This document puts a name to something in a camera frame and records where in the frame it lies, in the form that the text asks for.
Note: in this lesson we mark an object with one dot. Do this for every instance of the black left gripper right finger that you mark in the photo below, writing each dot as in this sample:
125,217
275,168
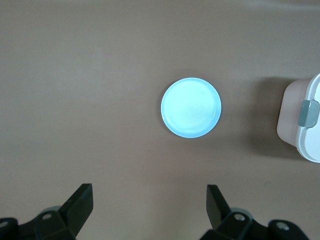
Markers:
220,215

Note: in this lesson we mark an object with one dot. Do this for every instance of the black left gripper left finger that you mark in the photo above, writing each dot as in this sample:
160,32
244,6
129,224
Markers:
72,210

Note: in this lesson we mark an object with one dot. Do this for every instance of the white lidded box grey latches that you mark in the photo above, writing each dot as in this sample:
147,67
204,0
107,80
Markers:
290,112

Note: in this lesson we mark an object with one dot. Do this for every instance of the light blue round plate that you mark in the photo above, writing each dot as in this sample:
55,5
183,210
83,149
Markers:
191,107

